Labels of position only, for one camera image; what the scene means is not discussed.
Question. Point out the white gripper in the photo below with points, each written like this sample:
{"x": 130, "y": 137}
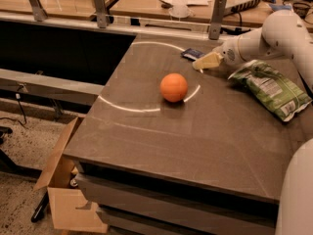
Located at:
{"x": 229, "y": 53}

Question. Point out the dark blue rxbar wrapper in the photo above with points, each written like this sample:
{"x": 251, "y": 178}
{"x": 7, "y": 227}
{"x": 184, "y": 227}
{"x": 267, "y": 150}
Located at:
{"x": 192, "y": 54}

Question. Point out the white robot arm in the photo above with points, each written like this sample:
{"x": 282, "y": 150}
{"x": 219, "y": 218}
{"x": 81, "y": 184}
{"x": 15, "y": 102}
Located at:
{"x": 283, "y": 34}

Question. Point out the orange ball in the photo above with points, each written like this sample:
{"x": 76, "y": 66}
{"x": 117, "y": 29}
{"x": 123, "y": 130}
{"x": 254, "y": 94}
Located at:
{"x": 173, "y": 87}

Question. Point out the grey power strip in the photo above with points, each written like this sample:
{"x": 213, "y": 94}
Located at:
{"x": 235, "y": 6}

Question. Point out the white face mask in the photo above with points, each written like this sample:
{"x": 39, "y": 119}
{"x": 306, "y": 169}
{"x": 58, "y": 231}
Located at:
{"x": 180, "y": 11}

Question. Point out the blue white packet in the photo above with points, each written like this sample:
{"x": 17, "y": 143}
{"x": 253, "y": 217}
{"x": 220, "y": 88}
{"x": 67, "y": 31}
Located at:
{"x": 277, "y": 7}

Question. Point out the green chip bag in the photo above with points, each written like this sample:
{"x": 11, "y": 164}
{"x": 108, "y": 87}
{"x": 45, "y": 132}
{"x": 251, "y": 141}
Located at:
{"x": 276, "y": 93}

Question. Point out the cardboard box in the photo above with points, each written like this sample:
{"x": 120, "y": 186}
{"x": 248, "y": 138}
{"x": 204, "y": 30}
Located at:
{"x": 69, "y": 209}

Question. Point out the grey metal bracket right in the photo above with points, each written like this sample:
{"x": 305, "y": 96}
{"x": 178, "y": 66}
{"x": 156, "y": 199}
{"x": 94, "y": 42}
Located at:
{"x": 216, "y": 19}

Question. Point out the grey metal bracket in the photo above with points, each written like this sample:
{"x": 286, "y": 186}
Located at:
{"x": 37, "y": 10}
{"x": 216, "y": 19}
{"x": 101, "y": 13}

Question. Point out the grey metal bracket middle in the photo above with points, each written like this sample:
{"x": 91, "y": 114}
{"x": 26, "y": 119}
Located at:
{"x": 101, "y": 13}

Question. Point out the grey metal rail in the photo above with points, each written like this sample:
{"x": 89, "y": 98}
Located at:
{"x": 50, "y": 87}

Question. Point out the grey metal bracket left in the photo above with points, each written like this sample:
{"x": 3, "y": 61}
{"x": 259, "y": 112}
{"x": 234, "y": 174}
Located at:
{"x": 37, "y": 10}

